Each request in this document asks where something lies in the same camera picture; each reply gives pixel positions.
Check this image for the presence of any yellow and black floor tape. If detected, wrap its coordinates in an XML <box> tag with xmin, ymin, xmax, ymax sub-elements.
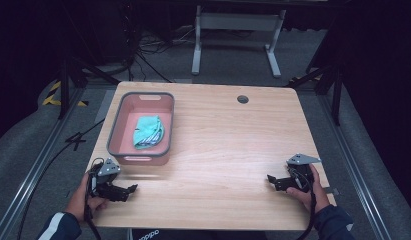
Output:
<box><xmin>42</xmin><ymin>80</ymin><xmax>89</xmax><ymax>108</ymax></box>

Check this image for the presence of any teal cloth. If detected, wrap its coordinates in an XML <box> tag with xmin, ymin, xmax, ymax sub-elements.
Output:
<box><xmin>132</xmin><ymin>114</ymin><xmax>166</xmax><ymax>150</ymax></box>

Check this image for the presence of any person's left hand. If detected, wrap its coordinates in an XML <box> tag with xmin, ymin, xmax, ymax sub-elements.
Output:
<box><xmin>64</xmin><ymin>171</ymin><xmax>109</xmax><ymax>225</ymax></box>

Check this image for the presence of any black metal stand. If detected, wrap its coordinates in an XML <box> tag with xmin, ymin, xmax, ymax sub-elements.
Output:
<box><xmin>57</xmin><ymin>55</ymin><xmax>121</xmax><ymax>120</ymax></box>
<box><xmin>286</xmin><ymin>63</ymin><xmax>344</xmax><ymax>127</ymax></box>

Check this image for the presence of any left hand-held gripper cable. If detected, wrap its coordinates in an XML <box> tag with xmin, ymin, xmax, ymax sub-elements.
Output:
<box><xmin>83</xmin><ymin>157</ymin><xmax>106</xmax><ymax>240</ymax></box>

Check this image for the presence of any aluminium floor rail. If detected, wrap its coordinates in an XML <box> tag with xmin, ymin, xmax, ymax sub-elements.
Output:
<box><xmin>0</xmin><ymin>87</ymin><xmax>118</xmax><ymax>240</ymax></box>
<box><xmin>316</xmin><ymin>93</ymin><xmax>392</xmax><ymax>240</ymax></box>

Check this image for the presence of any black floor cable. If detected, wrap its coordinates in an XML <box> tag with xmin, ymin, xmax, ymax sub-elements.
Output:
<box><xmin>16</xmin><ymin>118</ymin><xmax>106</xmax><ymax>240</ymax></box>

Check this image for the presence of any pink basket with grey rim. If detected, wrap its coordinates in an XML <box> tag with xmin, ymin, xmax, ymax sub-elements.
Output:
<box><xmin>106</xmin><ymin>91</ymin><xmax>176</xmax><ymax>167</ymax></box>

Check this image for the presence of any hand-held gripper cable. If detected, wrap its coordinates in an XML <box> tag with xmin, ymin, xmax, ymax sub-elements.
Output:
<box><xmin>287</xmin><ymin>167</ymin><xmax>318</xmax><ymax>240</ymax></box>
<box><xmin>83</xmin><ymin>157</ymin><xmax>106</xmax><ymax>240</ymax></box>

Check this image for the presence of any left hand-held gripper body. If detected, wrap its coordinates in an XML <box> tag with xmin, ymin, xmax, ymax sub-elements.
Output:
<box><xmin>88</xmin><ymin>157</ymin><xmax>123</xmax><ymax>202</ymax></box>

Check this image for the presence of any right hand-held gripper cable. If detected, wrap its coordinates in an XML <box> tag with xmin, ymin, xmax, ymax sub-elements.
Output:
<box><xmin>287</xmin><ymin>167</ymin><xmax>318</xmax><ymax>240</ymax></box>

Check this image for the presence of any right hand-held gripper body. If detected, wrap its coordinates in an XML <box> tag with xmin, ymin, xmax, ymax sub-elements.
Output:
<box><xmin>285</xmin><ymin>152</ymin><xmax>323</xmax><ymax>194</ymax></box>

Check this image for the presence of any black tape cross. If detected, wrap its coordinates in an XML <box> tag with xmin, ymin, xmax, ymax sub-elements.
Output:
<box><xmin>65</xmin><ymin>131</ymin><xmax>87</xmax><ymax>152</ymax></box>

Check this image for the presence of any bundle of black floor cables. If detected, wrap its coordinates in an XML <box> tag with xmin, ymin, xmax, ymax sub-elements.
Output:
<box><xmin>124</xmin><ymin>24</ymin><xmax>196</xmax><ymax>83</ymax></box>

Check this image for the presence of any person's right hand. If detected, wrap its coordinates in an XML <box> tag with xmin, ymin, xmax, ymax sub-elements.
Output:
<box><xmin>286</xmin><ymin>163</ymin><xmax>331</xmax><ymax>214</ymax></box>

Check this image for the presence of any grey metal desk frame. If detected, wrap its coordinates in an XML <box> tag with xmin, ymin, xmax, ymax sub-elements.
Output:
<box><xmin>191</xmin><ymin>4</ymin><xmax>287</xmax><ymax>79</ymax></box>

